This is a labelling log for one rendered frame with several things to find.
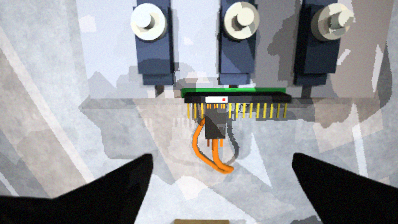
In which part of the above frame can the black pin header strip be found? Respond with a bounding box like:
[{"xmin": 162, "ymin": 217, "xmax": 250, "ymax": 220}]
[{"xmin": 181, "ymin": 87, "xmax": 292, "ymax": 103}]

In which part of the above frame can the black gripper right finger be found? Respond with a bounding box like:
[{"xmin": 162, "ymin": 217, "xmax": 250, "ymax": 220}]
[{"xmin": 292, "ymin": 153, "xmax": 398, "ymax": 224}]

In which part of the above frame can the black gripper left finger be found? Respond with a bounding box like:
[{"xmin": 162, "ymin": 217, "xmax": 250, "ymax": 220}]
[{"xmin": 0, "ymin": 154, "xmax": 153, "ymax": 224}]

